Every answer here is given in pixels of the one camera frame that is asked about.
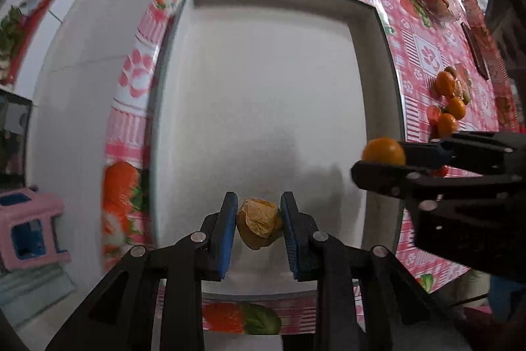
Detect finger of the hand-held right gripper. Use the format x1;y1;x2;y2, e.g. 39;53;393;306
400;131;526;171
351;161;526;200

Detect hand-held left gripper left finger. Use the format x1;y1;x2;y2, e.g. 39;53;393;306
45;191;239;351

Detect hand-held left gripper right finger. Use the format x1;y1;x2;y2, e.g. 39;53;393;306
280;191;469;351

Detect orange mandarin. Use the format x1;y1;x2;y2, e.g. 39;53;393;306
435;71;458;97
446;97;467;119
436;113;458;138
362;136;407;166

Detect white tray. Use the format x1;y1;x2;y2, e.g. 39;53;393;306
150;0;405;300

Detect black phone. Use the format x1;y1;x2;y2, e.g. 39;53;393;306
460;22;490;80

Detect pink checked tablecloth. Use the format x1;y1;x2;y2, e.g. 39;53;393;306
101;0;522;335

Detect dark chair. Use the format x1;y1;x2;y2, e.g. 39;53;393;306
485;0;526;97

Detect pink plastic stool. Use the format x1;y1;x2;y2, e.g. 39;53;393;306
0;187;70;273

